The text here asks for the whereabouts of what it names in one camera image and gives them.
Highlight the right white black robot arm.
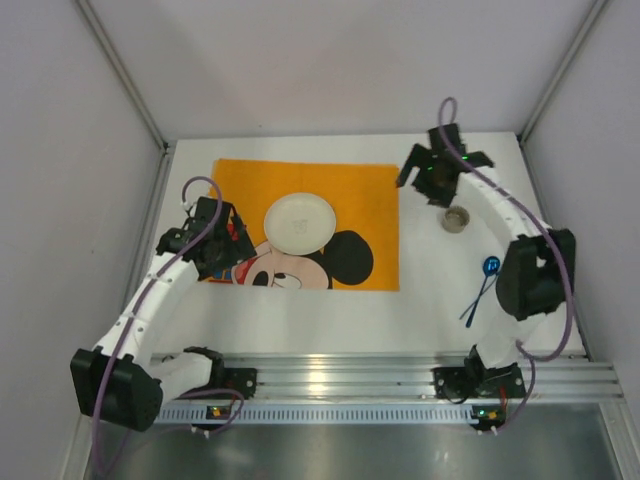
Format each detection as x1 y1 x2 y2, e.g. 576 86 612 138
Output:
396 123 576 370

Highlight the blue fork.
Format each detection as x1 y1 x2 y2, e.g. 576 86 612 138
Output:
459 277 496 319

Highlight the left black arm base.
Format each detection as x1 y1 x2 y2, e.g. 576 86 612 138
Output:
179 367 258 400

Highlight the aluminium mounting rail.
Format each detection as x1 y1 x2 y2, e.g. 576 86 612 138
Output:
79 324 624 405

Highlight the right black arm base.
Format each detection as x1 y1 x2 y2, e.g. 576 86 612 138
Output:
432 364 526 404

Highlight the purple cable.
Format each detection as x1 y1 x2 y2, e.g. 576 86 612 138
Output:
437 96 576 434
91 175 246 476

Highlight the speckled ceramic cup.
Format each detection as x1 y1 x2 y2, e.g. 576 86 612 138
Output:
440 205 470 234

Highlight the orange cartoon mouse placemat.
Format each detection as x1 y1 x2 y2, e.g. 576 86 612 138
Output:
208 158 400 292

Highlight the blue spoon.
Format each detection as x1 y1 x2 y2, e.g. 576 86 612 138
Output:
465 256 501 328

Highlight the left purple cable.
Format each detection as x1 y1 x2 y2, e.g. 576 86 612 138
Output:
91 175 246 476

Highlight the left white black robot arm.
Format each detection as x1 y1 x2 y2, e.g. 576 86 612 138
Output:
70 197 255 432

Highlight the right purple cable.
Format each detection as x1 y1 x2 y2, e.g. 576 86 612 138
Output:
437 96 576 434

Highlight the slotted grey cable duct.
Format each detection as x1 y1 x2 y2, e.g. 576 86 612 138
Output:
155 403 503 425

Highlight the cream round plate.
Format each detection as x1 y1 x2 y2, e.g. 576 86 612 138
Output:
263 192 337 256

